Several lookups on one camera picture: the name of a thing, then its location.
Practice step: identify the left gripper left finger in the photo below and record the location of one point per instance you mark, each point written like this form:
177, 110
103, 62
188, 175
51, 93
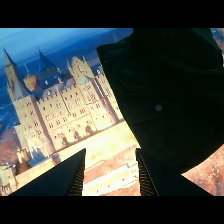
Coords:
63, 178

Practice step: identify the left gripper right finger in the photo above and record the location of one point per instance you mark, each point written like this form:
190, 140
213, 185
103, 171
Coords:
160, 183

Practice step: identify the dark green garment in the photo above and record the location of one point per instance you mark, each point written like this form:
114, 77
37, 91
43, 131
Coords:
166, 90

